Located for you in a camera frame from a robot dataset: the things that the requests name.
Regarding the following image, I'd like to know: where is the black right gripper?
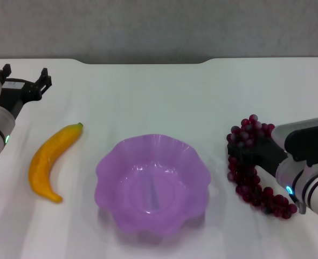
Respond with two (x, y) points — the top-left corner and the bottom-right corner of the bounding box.
(227, 137), (288, 176)

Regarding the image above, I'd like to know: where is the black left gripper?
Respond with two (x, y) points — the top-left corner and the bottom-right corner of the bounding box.
(0, 64), (53, 118)

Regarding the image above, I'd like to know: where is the dark red grape bunch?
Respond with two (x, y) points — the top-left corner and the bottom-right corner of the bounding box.
(226, 114), (299, 220)

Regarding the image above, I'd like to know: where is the yellow banana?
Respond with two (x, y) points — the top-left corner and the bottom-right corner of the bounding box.
(28, 122), (85, 203)

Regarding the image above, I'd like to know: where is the purple wavy plastic bowl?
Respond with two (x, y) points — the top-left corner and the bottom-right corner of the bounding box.
(94, 133), (212, 238)

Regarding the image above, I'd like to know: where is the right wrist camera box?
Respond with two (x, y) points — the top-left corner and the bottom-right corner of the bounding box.
(271, 117), (318, 167)

